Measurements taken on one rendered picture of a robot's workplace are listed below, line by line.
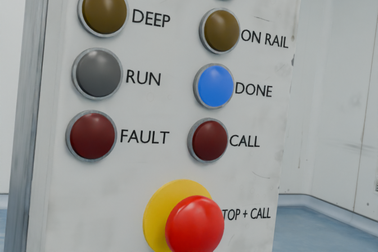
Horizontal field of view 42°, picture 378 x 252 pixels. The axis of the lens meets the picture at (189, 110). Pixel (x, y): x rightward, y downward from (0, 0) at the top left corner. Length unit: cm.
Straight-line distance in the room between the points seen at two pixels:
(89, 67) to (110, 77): 1
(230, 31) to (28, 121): 15
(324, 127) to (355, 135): 39
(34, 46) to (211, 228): 17
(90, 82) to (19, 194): 12
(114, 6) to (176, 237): 14
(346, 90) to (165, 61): 417
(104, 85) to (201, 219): 10
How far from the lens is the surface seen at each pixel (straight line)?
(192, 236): 30
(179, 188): 32
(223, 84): 32
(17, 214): 38
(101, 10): 28
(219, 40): 32
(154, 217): 32
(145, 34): 30
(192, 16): 32
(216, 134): 32
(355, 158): 434
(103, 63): 28
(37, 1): 36
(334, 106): 455
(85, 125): 28
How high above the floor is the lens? 100
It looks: 3 degrees down
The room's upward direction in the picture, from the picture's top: 6 degrees clockwise
